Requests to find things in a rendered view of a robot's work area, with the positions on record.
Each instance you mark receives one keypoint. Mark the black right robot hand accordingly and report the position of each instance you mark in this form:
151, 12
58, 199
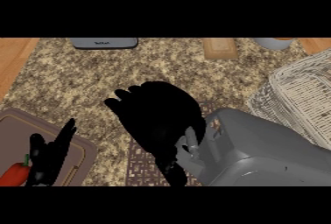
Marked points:
157, 116

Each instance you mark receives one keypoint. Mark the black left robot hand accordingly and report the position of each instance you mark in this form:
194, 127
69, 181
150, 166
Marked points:
50, 157

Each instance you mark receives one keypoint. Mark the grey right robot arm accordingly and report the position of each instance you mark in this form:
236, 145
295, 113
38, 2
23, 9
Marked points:
259, 151

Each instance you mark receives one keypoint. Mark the brown patterned placemat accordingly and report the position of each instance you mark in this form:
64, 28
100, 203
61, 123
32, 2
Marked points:
144, 166

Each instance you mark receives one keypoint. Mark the white wicker basket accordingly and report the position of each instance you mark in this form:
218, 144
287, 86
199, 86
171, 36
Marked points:
298, 99

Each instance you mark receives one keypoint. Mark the brown cutting board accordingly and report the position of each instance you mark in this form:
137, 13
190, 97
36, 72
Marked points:
26, 145

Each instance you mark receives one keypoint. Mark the red bell pepper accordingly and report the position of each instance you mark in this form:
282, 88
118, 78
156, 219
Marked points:
16, 174

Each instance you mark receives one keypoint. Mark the tan wooden block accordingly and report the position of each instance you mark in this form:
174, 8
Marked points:
221, 48

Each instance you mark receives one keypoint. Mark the grey flat appliance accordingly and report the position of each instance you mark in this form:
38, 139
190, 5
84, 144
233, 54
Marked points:
104, 43

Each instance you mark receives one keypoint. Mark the grey round container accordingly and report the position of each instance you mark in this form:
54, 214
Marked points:
274, 43

